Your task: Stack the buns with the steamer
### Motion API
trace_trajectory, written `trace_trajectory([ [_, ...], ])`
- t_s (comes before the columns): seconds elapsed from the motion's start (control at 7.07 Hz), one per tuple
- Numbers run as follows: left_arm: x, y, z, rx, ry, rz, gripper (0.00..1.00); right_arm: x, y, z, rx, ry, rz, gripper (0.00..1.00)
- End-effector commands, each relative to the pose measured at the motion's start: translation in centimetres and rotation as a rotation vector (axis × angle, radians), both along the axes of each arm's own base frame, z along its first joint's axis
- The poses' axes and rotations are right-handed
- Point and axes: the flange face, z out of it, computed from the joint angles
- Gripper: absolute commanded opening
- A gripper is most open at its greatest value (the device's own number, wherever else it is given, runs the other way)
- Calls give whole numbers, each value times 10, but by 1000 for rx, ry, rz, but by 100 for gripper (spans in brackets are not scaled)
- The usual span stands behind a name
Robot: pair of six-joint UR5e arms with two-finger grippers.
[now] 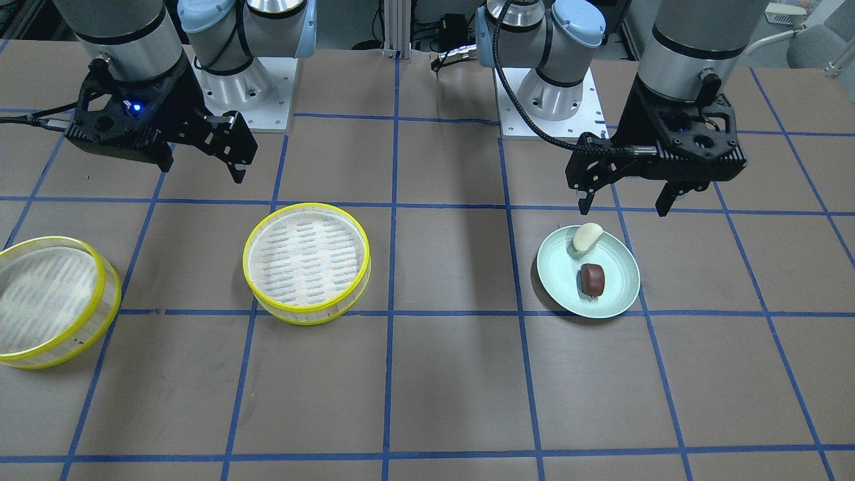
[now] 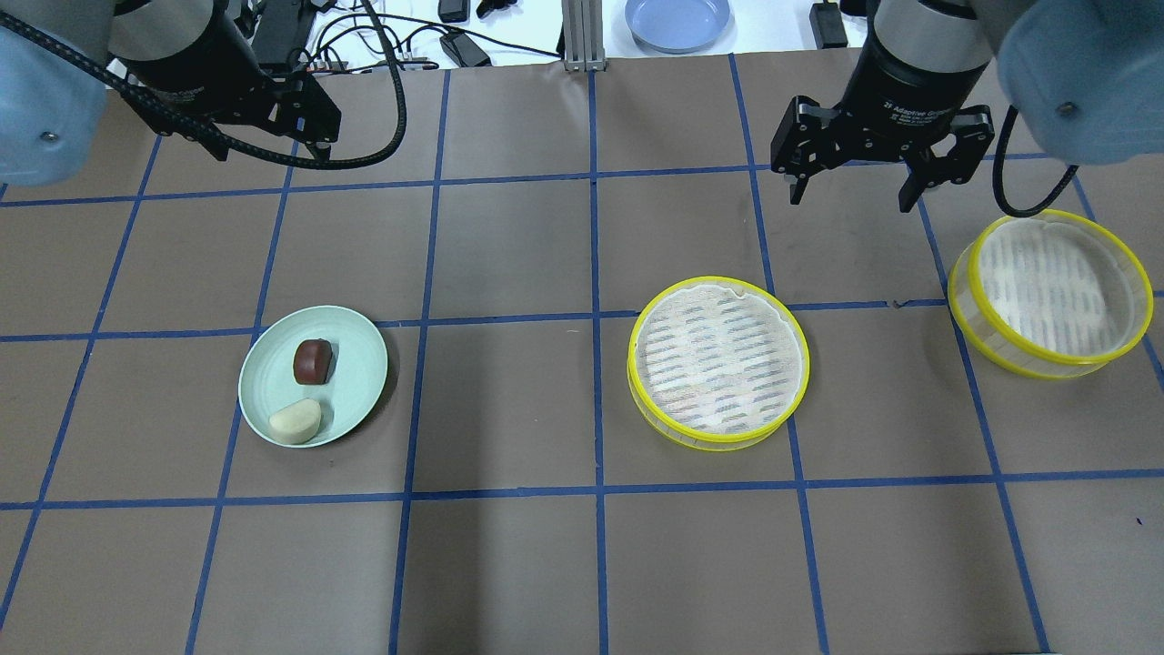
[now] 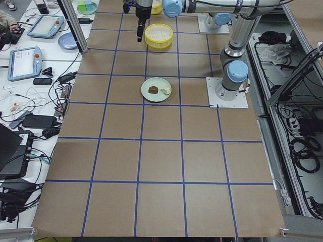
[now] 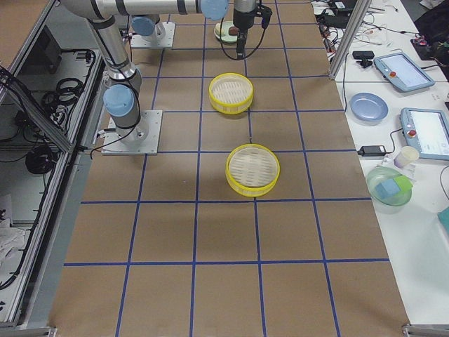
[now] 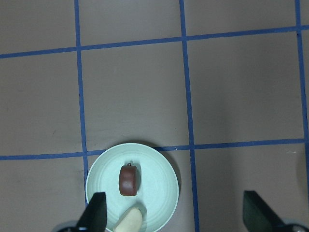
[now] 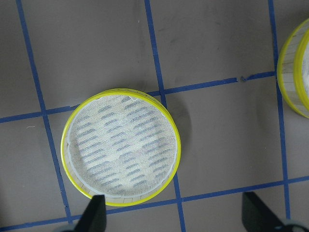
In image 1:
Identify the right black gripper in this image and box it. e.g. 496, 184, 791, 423
65, 53, 259, 184

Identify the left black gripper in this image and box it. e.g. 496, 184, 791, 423
565, 74, 747, 217

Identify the white steamed bun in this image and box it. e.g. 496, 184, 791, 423
570, 222, 604, 258

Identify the brown steamed bun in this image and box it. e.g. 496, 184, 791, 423
578, 264, 607, 298

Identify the yellow rimmed steamer basket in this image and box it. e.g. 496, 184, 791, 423
1, 236, 122, 369

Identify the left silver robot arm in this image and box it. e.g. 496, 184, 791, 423
476, 1, 766, 216

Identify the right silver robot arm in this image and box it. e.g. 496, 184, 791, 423
55, 1, 317, 184

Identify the yellow steamer basket with cloth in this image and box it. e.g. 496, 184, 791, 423
242, 203, 372, 325

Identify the light green plate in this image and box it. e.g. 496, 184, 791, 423
536, 222, 641, 319

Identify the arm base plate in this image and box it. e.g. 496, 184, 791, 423
193, 57, 299, 134
494, 68, 609, 143

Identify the black braided cable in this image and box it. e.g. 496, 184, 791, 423
492, 19, 615, 156

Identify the aluminium frame post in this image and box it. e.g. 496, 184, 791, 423
381, 0, 413, 63

